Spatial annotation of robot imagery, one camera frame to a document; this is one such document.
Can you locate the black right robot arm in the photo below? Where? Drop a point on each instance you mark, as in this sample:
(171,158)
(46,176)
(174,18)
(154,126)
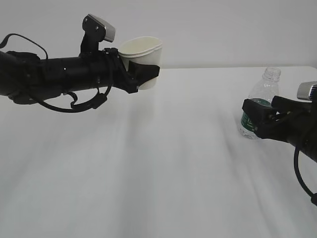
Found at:
(285,120)

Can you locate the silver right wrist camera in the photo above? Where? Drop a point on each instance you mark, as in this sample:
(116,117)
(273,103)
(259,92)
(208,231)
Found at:
(306,90)

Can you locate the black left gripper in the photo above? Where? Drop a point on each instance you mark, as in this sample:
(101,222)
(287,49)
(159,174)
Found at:
(127,80)

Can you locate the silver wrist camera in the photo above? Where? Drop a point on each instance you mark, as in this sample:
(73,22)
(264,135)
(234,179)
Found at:
(96,30)
(306,90)

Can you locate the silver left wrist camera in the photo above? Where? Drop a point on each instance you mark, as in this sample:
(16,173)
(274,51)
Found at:
(96,30)

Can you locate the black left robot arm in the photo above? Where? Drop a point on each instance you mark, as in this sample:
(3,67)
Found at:
(22,72)

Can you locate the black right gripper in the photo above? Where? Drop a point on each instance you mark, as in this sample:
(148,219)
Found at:
(281,120)

